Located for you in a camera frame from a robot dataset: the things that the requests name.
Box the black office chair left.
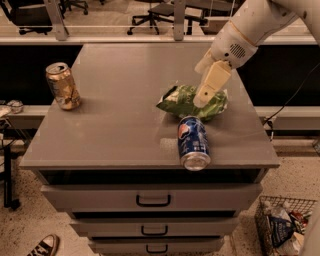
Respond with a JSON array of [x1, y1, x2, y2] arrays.
[[0, 0, 52, 35]]

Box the blue pepsi can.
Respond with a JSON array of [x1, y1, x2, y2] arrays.
[[178, 116, 211, 171]]

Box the top drawer black handle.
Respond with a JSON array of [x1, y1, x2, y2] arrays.
[[136, 195, 171, 207]]

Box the drawer black handle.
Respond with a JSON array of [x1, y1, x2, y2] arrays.
[[145, 245, 168, 254], [136, 195, 171, 207], [140, 225, 168, 236]]

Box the black office chair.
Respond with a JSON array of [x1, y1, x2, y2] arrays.
[[0, 0, 52, 35], [127, 0, 207, 35]]

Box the black cable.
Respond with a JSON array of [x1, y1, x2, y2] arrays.
[[261, 61, 320, 141]]

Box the grey drawer cabinet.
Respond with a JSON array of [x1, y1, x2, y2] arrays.
[[21, 43, 279, 256]]

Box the small round dish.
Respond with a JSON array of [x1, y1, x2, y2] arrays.
[[7, 100, 24, 114]]

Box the middle drawer black handle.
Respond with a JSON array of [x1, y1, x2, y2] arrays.
[[140, 225, 168, 236]]

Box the gold soda can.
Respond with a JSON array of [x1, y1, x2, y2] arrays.
[[46, 62, 81, 110]]

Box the blue snack bag in basket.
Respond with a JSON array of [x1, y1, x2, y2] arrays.
[[269, 216, 294, 248]]

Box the green jalapeno chip bag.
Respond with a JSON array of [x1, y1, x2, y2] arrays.
[[156, 85, 228, 122]]

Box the black office chair centre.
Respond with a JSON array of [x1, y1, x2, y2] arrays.
[[127, 0, 207, 35]]

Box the wire basket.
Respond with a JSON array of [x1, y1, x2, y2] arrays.
[[255, 196, 316, 256]]

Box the black and white sneaker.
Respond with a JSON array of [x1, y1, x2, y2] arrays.
[[27, 234, 60, 256]]

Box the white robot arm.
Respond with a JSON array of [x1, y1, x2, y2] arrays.
[[193, 0, 320, 108]]

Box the red snack bag in basket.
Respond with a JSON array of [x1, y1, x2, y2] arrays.
[[289, 211, 308, 234]]

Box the bottom drawer black handle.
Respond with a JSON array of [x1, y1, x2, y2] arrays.
[[145, 245, 168, 254]]

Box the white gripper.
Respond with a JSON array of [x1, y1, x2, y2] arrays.
[[193, 21, 257, 108]]

